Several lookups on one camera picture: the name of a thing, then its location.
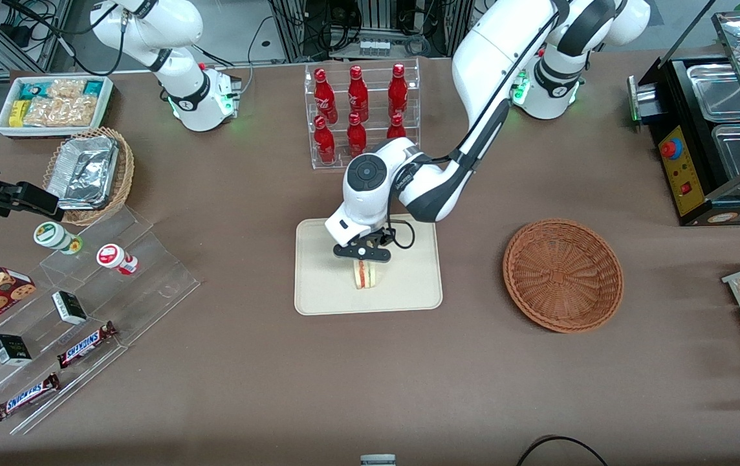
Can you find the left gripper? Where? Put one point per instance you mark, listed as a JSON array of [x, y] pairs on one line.
[[382, 239]]

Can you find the triangular sandwich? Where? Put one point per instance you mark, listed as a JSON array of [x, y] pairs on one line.
[[365, 277]]

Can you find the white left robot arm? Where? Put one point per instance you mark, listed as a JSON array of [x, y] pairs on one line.
[[493, 52]]

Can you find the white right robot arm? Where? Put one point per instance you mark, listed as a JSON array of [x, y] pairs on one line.
[[179, 71]]

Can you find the beige plastic tray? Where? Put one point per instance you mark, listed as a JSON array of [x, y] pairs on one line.
[[409, 285]]

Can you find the light wicker basket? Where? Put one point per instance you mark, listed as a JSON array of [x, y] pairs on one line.
[[125, 175]]

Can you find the brown wicker basket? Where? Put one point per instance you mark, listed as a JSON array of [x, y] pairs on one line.
[[564, 275]]

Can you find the green lid yogurt cup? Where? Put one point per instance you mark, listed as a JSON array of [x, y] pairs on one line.
[[53, 235]]

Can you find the aluminium foil trays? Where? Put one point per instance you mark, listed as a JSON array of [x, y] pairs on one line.
[[82, 171]]

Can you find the white snack box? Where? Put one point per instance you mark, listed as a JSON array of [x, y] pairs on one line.
[[2, 126]]

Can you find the yellow snack packet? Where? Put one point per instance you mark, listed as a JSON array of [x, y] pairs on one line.
[[17, 113]]

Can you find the large clear cracker bag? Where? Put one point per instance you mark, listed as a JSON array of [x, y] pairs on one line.
[[59, 111]]

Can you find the red lid yogurt cup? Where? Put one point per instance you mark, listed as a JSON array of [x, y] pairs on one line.
[[112, 257]]

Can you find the teal snack packet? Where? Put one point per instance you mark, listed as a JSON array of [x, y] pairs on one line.
[[33, 89], [93, 87]]

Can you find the small black box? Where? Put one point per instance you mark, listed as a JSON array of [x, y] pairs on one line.
[[70, 307], [11, 349]]

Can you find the small clear cracker bag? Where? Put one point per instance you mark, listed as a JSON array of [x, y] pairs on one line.
[[66, 87]]

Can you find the red cola bottle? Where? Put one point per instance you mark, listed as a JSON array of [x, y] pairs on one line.
[[325, 97], [356, 137], [358, 96], [325, 144], [396, 128], [398, 94]]

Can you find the clear acrylic stepped shelf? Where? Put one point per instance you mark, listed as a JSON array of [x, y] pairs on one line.
[[150, 285]]

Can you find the snickers bar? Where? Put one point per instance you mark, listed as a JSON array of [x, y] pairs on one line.
[[26, 397], [85, 344]]

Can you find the clear acrylic bottle rack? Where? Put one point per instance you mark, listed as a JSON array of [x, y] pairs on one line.
[[373, 84]]

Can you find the grey device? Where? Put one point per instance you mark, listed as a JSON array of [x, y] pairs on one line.
[[378, 460]]

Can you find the white power strip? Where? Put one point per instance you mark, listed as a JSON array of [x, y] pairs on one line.
[[374, 46]]

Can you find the black food warmer machine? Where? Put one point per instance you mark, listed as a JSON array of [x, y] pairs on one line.
[[687, 188]]

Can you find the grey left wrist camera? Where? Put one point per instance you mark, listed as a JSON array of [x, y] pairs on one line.
[[363, 251]]

